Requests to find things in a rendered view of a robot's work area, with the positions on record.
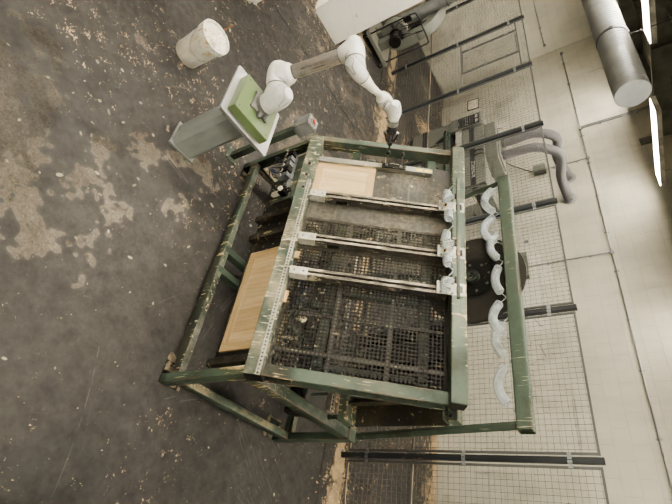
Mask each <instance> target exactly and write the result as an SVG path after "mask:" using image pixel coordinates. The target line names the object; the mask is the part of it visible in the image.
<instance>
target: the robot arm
mask: <svg viewBox="0 0 672 504"><path fill-rule="evenodd" d="M339 64H344V65H345V69H346V71H347V73H348V74H349V75H350V77H351V78H352V79H353V80H354V81H356V82H357V83H358V84H359V85H361V86H363V87H364V88H366V89H367V90H368V91H369V92H371V93H372V94H374V95H375V96H376V101H377V103H378V105H379V106H380V107H381V108H382V109H383V110H384V111H385V113H386V115H387V117H388V119H387V130H386V131H385V130H384V132H383V133H384V135H385V141H386V142H388V143H387V145H389V146H388V149H389V150H390V146H392V143H394V142H395V140H396V138H397V136H398V135H399V132H397V126H398V123H399V118H400V116H401V103H400V101H398V100H393V98H392V97H391V96H390V94H389V93H387V92H386V91H381V90H380V89H379V88H378V87H377V86H376V85H375V84H374V82H373V81H372V79H371V77H370V75H369V73H368V71H367V70H366V64H365V46H364V43H363V41H362V39H361V38H360V37H359V36H358V35H350V36H349V37H348V38H347V39H346V41H345V42H344V43H342V44H341V45H340V46H339V47H338V49H336V50H333V51H330V52H327V53H324V54H321V55H318V56H315V57H313V58H310V59H307V60H304V61H301V62H298V63H295V64H293V65H292V64H291V63H288V62H284V61H282V60H275V61H273V62H272V63H271V64H270V65H269V67H268V70H267V77H266V89H265V91H264V93H263V94H260V92H259V91H258V90H257V91H256V92H255V96H254V98H253V101H252V103H250V106H251V108H253V109H254V110H255V112H256V113H257V115H256V117H257V118H258V119H259V118H261V119H262V120H263V122H264V123H267V120H268V117H269V115H271V114H273V113H276V112H279V111H281V110H283V109H284V108H286V107H287V106H288V105H289V104H290V103H291V102H292V100H293V93H292V90H291V89H290V86H291V85H292V84H294V83H295V82H296V80H297V78H300V77H303V76H306V75H309V74H312V73H315V72H318V71H321V70H324V69H327V68H330V67H333V66H336V65H339ZM386 133H388V134H389V136H388V140H387V134H386ZM394 134H396V136H395V138H394V140H393V135H394ZM390 135H392V138H391V141H389V140H390Z"/></svg>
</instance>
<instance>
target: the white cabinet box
mask: <svg viewBox="0 0 672 504"><path fill-rule="evenodd" d="M421 1H423V0H318V1H317V4H316V7H315V11H316V13H317V15H318V17H319V18H320V20H321V22H322V23H323V25H324V27H325V28H326V30H327V32H328V33H329V35H330V37H331V38H332V40H333V42H334V43H335V45H336V44H338V43H340V42H342V41H344V40H346V39H347V38H348V37H349V36H350V35H356V34H358V33H360V32H362V31H364V30H366V29H368V28H370V27H371V26H373V25H375V24H377V23H379V22H381V21H383V20H385V19H387V18H389V17H391V16H393V15H395V14H397V13H399V12H401V11H403V10H405V9H407V8H409V7H411V6H413V5H415V4H417V3H419V2H421Z"/></svg>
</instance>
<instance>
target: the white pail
mask: <svg viewBox="0 0 672 504"><path fill-rule="evenodd" d="M232 26H233V25H231V26H229V27H228V28H230V27H232ZM228 28H226V29H224V30H223V29H222V27H221V26H220V25H219V24H218V23H217V22H215V21H214V20H212V19H206V20H204V21H203V22H202V23H200V24H199V26H198V27H197V28H196V29H195V30H193V31H192V32H190V33H189V34H188V35H186V36H185V37H184V38H182V39H181V40H179V41H178V42H177V43H176V52H177V55H178V57H179V59H180V60H181V62H182V63H183V64H184V65H185V66H187V67H189V68H192V69H194V68H196V67H198V66H200V65H202V64H204V63H206V62H208V61H212V59H213V60H214V58H215V59H216V57H217V58H218V57H221V56H224V55H225V54H227V53H228V51H229V41H228V38H227V36H226V34H225V32H224V31H225V30H227V29H228Z"/></svg>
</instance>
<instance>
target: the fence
mask: <svg viewBox="0 0 672 504"><path fill-rule="evenodd" d="M319 162H324V163H332V164H340V165H349V166H357V167H365V168H373V169H376V170H377V171H385V172H394V173H402V174H410V175H418V176H427V177H432V169H424V168H416V167H407V166H406V170H399V169H391V168H382V163H374V162H366V161H357V160H349V159H341V158H332V157H324V156H320V157H319ZM417 169H423V172H421V171H416V170H417ZM425 170H431V173H429V172H425Z"/></svg>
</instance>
